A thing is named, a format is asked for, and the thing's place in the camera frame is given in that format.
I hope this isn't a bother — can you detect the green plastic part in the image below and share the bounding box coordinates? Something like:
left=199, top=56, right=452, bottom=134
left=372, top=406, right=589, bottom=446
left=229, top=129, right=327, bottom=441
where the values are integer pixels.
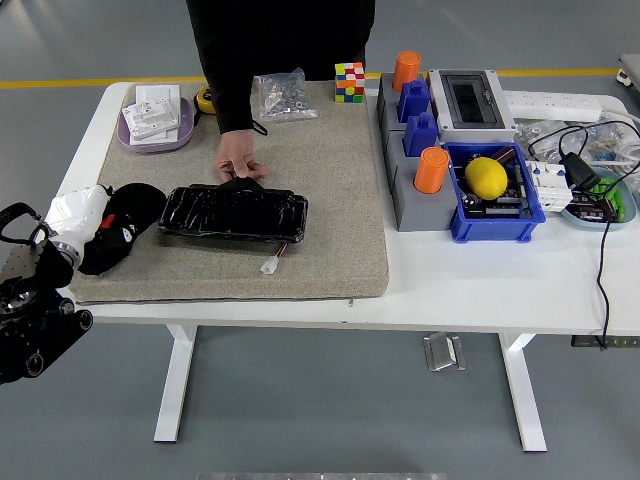
left=587, top=178, right=629, bottom=224

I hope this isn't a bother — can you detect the white socket module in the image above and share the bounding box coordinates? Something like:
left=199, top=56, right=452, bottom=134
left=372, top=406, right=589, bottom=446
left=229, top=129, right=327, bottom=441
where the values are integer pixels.
left=121, top=97, right=182, bottom=147

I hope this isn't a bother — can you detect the black rag with red patch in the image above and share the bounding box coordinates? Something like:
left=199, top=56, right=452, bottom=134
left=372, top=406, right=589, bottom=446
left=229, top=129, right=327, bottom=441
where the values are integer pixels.
left=77, top=182, right=168, bottom=277

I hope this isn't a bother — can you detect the person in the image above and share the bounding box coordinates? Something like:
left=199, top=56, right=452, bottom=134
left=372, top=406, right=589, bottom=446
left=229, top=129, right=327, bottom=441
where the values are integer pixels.
left=185, top=0, right=376, bottom=135

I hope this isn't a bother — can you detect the clear bag of screws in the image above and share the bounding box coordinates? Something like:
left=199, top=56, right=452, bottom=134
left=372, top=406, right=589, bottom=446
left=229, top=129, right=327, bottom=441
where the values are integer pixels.
left=252, top=67, right=319, bottom=124

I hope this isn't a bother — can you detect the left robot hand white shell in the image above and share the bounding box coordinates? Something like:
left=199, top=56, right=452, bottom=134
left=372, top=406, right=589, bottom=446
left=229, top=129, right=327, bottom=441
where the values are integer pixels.
left=42, top=183, right=115, bottom=249

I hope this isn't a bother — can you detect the white table leg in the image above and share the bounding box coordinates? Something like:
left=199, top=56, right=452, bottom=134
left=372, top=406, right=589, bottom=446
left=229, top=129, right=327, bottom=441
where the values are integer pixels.
left=153, top=324, right=199, bottom=444
left=498, top=333, right=548, bottom=454

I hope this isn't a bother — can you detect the white circuit breaker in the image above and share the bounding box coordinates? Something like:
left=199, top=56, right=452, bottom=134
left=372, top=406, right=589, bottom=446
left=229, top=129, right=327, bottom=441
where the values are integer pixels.
left=524, top=159, right=574, bottom=214

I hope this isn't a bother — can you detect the person's right hand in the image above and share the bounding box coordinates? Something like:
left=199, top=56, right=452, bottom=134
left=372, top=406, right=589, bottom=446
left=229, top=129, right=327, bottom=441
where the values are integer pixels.
left=213, top=128, right=269, bottom=183

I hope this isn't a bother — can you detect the black power cable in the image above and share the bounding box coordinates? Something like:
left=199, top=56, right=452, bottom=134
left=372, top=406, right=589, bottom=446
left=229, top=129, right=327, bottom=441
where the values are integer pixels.
left=527, top=122, right=617, bottom=351

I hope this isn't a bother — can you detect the black table control box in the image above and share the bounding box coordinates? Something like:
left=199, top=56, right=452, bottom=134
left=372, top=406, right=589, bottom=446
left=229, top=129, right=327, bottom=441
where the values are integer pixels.
left=571, top=334, right=640, bottom=349

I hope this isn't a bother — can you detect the clear bag of small parts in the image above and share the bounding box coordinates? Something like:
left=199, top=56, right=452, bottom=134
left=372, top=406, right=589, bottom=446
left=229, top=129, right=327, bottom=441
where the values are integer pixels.
left=514, top=119, right=640, bottom=167

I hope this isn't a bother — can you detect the dark circuit board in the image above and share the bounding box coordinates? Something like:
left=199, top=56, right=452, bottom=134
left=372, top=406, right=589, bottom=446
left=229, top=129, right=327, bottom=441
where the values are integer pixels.
left=462, top=192, right=531, bottom=219

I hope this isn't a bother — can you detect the orange cylinder peg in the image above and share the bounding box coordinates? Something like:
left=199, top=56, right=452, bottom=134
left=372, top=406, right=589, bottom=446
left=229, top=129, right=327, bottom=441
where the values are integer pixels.
left=413, top=146, right=451, bottom=195
left=392, top=50, right=422, bottom=93

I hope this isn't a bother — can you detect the purple oval tray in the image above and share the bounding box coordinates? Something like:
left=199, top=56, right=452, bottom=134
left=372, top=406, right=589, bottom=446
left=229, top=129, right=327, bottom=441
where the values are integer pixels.
left=116, top=97, right=196, bottom=154

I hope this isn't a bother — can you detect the white thick cable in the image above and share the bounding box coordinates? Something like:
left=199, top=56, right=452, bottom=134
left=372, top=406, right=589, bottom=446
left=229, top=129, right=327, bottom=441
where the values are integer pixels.
left=599, top=107, right=640, bottom=175

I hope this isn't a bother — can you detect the light blue dish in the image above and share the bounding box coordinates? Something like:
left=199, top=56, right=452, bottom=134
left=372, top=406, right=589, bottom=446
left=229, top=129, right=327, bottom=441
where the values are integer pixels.
left=559, top=167, right=639, bottom=232

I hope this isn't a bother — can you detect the white connector plug with wires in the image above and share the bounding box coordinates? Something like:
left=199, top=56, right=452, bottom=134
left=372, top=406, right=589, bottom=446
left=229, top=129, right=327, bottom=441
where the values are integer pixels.
left=259, top=243, right=290, bottom=275

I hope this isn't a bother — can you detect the blue block peg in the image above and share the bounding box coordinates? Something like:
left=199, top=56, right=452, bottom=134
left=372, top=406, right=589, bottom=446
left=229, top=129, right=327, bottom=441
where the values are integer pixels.
left=403, top=112, right=441, bottom=159
left=397, top=78, right=432, bottom=125

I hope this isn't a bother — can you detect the yellow tape measure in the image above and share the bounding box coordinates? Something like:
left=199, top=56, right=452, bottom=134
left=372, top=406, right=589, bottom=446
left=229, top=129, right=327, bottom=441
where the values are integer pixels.
left=193, top=85, right=216, bottom=117

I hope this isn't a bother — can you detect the black power adapter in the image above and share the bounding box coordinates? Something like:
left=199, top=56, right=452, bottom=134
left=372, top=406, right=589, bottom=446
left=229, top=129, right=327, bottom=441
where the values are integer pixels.
left=558, top=152, right=602, bottom=191

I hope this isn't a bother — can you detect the colourful puzzle cube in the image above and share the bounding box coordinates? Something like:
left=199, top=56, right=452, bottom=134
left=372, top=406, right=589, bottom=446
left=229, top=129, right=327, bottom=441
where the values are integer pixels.
left=334, top=61, right=366, bottom=105

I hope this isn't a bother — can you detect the blue plastic bin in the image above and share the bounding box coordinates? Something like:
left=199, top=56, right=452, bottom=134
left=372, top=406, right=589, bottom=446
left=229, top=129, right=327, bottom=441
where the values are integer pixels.
left=442, top=141, right=547, bottom=245

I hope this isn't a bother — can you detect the white power strip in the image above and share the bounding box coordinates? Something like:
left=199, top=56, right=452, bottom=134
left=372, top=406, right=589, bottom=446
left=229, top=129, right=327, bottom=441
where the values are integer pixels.
left=502, top=89, right=604, bottom=124

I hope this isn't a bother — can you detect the white cart corner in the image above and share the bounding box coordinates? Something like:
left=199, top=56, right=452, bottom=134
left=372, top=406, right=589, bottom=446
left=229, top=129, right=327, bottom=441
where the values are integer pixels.
left=615, top=53, right=640, bottom=92

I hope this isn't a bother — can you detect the grey-brown mat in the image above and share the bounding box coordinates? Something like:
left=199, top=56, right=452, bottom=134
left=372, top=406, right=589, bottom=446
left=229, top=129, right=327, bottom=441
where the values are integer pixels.
left=66, top=79, right=391, bottom=304

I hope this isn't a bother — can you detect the grey distribution box clear lid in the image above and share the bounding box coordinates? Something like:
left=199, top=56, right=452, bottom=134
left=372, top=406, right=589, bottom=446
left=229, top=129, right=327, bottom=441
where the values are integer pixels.
left=427, top=68, right=517, bottom=145

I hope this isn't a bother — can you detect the silver metal floor plate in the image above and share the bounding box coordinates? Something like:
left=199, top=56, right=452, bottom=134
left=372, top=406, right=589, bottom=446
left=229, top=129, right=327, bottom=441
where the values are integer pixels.
left=422, top=331, right=468, bottom=373

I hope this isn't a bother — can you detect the white flat switch plate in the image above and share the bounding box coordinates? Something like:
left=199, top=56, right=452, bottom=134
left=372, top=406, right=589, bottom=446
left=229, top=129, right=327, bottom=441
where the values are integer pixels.
left=135, top=83, right=182, bottom=112

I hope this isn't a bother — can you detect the yellow lemon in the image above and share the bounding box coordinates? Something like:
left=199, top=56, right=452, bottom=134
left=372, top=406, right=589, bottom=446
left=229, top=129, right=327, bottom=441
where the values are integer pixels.
left=464, top=156, right=510, bottom=201

